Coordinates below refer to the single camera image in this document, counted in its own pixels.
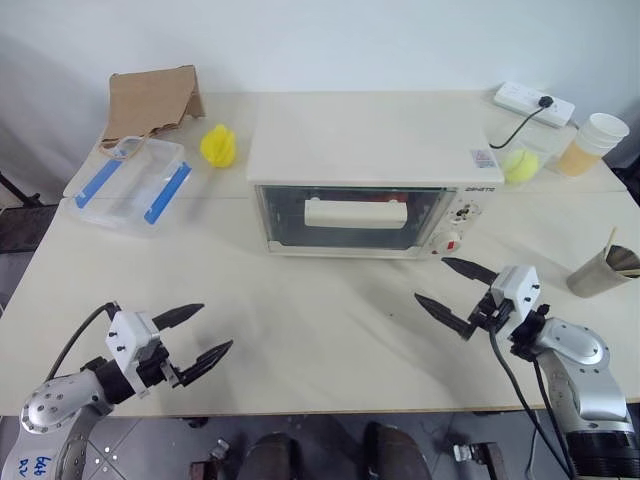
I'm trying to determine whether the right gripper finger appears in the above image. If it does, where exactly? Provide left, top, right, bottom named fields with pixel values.
left=440, top=256, right=499, bottom=289
left=413, top=292, right=477, bottom=343

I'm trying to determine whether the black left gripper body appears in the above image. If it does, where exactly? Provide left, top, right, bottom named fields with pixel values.
left=135, top=341, right=183, bottom=390

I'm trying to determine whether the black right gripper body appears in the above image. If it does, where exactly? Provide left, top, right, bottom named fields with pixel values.
left=467, top=294, right=516, bottom=333

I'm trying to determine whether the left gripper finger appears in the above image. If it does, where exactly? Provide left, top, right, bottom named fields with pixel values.
left=176, top=339, right=236, bottom=388
left=150, top=302, right=207, bottom=332

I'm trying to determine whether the white oven timer knob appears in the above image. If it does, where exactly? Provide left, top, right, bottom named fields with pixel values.
left=449, top=201, right=484, bottom=227

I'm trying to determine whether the glass oven door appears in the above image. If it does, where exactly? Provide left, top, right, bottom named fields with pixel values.
left=253, top=184, right=459, bottom=254

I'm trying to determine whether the white toaster oven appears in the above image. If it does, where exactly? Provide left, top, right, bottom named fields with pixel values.
left=246, top=91, right=505, bottom=262

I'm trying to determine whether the yellow object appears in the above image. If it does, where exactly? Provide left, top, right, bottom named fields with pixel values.
left=199, top=124, right=241, bottom=169

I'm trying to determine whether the metal cup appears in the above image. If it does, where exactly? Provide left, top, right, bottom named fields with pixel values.
left=565, top=243, right=640, bottom=300

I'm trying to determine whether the yellow-green fuzzy ball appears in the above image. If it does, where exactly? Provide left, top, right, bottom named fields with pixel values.
left=502, top=148, right=540, bottom=186

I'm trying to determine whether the dark rounded shape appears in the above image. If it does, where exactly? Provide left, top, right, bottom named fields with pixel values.
left=361, top=420, right=432, bottom=480
left=247, top=431, right=302, bottom=480

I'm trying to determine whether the clear container with blue clips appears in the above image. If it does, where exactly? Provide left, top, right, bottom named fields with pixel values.
left=61, top=135, right=194, bottom=241

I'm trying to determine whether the clear plastic cup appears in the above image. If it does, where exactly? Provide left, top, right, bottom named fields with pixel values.
left=499, top=138, right=557, bottom=187

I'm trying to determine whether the white power strip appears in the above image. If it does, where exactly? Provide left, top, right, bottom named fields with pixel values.
left=493, top=80, right=577, bottom=128

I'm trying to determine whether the black stand leg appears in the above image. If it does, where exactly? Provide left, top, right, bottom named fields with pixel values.
left=0, top=168, right=32, bottom=207

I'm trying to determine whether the brown cardboard piece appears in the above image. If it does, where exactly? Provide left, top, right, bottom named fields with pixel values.
left=99, top=64, right=208, bottom=152

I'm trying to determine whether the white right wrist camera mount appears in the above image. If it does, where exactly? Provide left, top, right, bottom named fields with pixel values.
left=486, top=264, right=543, bottom=335

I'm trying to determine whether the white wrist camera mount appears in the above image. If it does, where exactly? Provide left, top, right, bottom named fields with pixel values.
left=105, top=310, right=162, bottom=400
left=486, top=264, right=543, bottom=335

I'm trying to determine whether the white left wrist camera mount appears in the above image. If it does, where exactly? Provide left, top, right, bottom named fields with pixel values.
left=105, top=310, right=162, bottom=400

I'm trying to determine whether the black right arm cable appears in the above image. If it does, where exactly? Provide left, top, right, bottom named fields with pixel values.
left=488, top=323, right=577, bottom=480

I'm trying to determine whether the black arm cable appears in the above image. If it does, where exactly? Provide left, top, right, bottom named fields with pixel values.
left=46, top=300, right=122, bottom=382
left=488, top=323, right=577, bottom=480

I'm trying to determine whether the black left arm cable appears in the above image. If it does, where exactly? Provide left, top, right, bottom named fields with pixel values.
left=46, top=300, right=122, bottom=382

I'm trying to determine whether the white oven door handle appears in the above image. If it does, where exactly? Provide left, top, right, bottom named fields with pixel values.
left=303, top=196, right=408, bottom=231

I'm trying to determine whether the black plug with cable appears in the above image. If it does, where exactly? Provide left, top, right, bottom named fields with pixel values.
left=488, top=95, right=557, bottom=151

